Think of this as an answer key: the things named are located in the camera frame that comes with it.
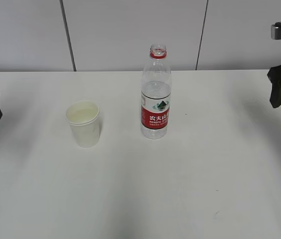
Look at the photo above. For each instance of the clear water bottle red label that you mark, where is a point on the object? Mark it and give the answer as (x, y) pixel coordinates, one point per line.
(156, 86)

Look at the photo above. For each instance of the white paper cup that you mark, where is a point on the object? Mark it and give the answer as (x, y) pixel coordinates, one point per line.
(84, 121)

